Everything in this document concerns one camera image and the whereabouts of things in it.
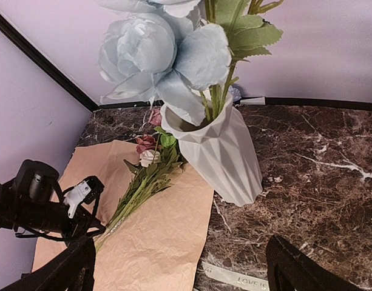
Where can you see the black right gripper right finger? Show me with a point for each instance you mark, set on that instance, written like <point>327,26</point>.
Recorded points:
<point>290,269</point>

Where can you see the white ribbed vase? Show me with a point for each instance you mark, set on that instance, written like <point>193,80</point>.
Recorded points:
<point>222,152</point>

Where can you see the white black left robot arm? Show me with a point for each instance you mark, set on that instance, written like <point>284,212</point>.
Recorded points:
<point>29,184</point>

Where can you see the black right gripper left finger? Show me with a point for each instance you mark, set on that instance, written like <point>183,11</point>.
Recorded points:
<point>72,269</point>

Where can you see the black left frame post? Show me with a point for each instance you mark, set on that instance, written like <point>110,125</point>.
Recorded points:
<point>45,65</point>

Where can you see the orange poppy flower stem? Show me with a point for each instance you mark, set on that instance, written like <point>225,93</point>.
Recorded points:
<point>248,34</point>

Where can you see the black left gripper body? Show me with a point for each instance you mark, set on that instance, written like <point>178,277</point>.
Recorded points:
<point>68,219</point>

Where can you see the light blue peony stem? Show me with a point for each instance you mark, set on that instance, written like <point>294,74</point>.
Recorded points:
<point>163,51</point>

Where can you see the blue orange flower bouquet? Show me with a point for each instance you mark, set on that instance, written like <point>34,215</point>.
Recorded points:
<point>159,159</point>

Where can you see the peach wrapping paper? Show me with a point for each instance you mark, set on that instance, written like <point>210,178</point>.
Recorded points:
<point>158,247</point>

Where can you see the white printed ribbon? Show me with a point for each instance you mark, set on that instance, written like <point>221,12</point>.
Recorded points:
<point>239,280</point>

